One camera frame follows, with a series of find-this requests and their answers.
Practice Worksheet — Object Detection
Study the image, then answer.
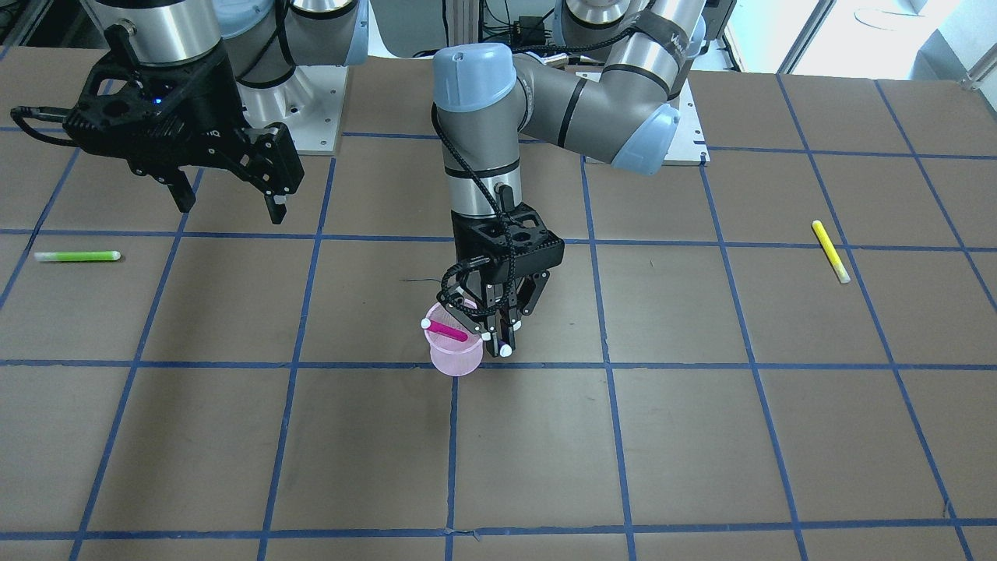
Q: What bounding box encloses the yellow marker pen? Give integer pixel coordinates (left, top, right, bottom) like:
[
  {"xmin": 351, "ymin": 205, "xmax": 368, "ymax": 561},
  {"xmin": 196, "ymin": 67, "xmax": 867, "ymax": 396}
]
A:
[{"xmin": 811, "ymin": 220, "xmax": 851, "ymax": 284}]

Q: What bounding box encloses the pink mesh cup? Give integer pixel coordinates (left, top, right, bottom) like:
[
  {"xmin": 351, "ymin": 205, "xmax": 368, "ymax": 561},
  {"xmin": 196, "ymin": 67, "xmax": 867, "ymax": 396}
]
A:
[{"xmin": 428, "ymin": 342, "xmax": 484, "ymax": 376}]

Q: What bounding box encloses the green marker pen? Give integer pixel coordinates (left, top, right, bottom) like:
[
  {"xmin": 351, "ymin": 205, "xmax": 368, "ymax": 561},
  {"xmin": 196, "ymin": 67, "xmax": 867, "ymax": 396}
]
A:
[{"xmin": 33, "ymin": 251, "xmax": 122, "ymax": 263}]

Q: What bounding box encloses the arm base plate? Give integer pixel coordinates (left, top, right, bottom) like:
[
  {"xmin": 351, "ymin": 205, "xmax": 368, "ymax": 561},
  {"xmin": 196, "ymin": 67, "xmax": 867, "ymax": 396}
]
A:
[
  {"xmin": 584, "ymin": 82, "xmax": 710, "ymax": 167},
  {"xmin": 238, "ymin": 66, "xmax": 350, "ymax": 156}
]

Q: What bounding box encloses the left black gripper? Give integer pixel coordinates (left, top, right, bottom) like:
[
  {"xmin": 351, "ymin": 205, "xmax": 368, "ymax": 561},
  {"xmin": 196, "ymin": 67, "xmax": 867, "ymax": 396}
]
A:
[{"xmin": 424, "ymin": 206, "xmax": 556, "ymax": 358}]

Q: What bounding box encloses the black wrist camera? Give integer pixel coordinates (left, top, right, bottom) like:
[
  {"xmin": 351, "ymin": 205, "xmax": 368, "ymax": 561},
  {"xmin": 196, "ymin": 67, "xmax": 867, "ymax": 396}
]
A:
[
  {"xmin": 62, "ymin": 65, "xmax": 165, "ymax": 157},
  {"xmin": 451, "ymin": 203, "xmax": 564, "ymax": 269}
]

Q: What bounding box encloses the aluminium frame post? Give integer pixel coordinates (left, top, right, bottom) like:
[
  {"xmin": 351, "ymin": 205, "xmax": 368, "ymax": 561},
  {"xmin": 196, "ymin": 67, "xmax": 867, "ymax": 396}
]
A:
[{"xmin": 441, "ymin": 0, "xmax": 483, "ymax": 47}]

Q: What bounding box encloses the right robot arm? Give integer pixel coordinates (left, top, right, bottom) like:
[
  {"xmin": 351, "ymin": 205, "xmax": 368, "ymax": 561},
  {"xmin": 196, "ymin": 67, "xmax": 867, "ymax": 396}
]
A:
[{"xmin": 62, "ymin": 1, "xmax": 370, "ymax": 224}]

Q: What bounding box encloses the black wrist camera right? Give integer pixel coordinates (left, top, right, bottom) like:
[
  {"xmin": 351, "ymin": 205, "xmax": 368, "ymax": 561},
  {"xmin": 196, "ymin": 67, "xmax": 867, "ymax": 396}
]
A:
[{"xmin": 62, "ymin": 65, "xmax": 165, "ymax": 157}]

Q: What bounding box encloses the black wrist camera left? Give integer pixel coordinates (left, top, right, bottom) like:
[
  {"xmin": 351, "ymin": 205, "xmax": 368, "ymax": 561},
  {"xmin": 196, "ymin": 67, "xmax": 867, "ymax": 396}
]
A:
[{"xmin": 451, "ymin": 203, "xmax": 564, "ymax": 269}]

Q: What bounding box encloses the pink marker pen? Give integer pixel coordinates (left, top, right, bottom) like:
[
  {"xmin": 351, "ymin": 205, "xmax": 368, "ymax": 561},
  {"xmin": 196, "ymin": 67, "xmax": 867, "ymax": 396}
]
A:
[{"xmin": 420, "ymin": 317, "xmax": 470, "ymax": 344}]

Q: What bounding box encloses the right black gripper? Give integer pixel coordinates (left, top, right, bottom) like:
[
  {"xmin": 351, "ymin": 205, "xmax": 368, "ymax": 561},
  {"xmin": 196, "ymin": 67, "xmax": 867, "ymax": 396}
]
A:
[{"xmin": 102, "ymin": 47, "xmax": 304, "ymax": 226}]

